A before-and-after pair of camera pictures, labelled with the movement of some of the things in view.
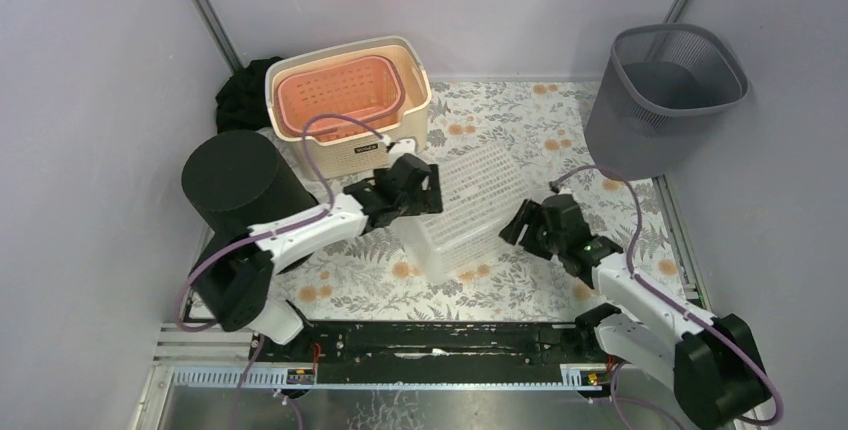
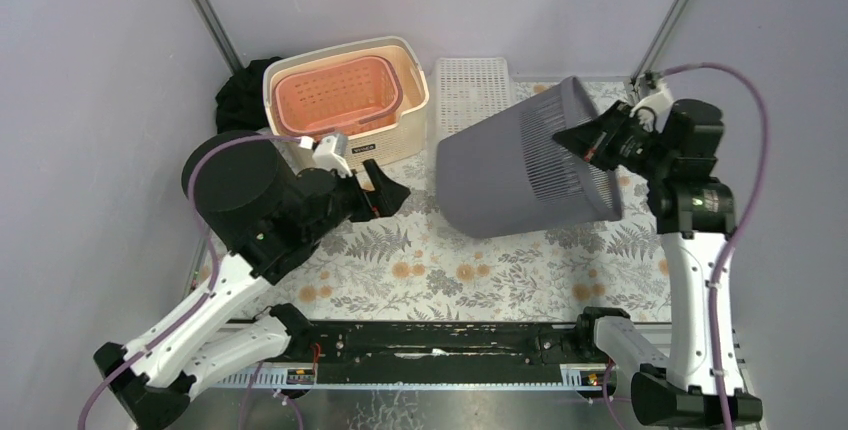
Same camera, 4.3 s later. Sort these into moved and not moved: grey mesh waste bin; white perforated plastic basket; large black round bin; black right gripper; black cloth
Moved: black right gripper; grey mesh waste bin; white perforated plastic basket
Not moved: large black round bin; black cloth
